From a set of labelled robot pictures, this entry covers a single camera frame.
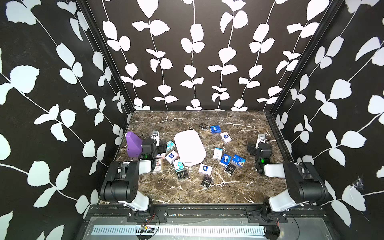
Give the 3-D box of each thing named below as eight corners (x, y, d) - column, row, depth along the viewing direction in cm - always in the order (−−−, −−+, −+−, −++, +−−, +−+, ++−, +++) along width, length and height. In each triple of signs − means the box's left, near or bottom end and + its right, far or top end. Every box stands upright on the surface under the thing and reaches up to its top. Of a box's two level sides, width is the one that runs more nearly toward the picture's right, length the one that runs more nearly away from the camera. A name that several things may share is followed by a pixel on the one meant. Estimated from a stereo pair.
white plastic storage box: (183, 168, 92) (182, 164, 87) (173, 139, 106) (172, 133, 101) (208, 160, 96) (208, 155, 91) (195, 132, 110) (195, 127, 105)
